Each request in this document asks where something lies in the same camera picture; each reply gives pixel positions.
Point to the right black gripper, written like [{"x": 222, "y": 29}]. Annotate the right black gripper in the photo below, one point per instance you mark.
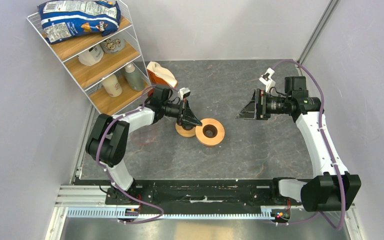
[{"x": 257, "y": 108}]

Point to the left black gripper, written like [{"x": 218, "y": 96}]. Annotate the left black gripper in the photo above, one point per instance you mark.
[{"x": 187, "y": 118}]

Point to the wooden ring stand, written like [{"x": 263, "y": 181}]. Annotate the wooden ring stand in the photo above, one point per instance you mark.
[
  {"x": 210, "y": 133},
  {"x": 185, "y": 131}
]

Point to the orange white filter box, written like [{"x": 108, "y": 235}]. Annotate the orange white filter box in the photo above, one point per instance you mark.
[{"x": 160, "y": 75}]

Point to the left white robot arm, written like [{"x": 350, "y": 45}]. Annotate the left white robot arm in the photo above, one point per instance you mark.
[{"x": 107, "y": 142}]

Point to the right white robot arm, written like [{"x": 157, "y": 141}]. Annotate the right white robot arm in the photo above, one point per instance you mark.
[{"x": 332, "y": 188}]

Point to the grey green bottle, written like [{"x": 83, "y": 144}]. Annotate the grey green bottle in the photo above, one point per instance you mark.
[{"x": 133, "y": 77}]

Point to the cream white bottle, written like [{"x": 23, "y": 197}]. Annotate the cream white bottle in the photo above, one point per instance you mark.
[{"x": 112, "y": 86}]

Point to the white plastic jug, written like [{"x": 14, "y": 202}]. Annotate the white plastic jug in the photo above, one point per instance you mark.
[{"x": 91, "y": 56}]

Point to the blue Doritos chip bag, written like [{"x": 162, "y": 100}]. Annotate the blue Doritos chip bag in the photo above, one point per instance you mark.
[{"x": 62, "y": 20}]

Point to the white wire wooden shelf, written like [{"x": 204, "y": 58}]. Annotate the white wire wooden shelf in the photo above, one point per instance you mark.
[{"x": 96, "y": 42}]

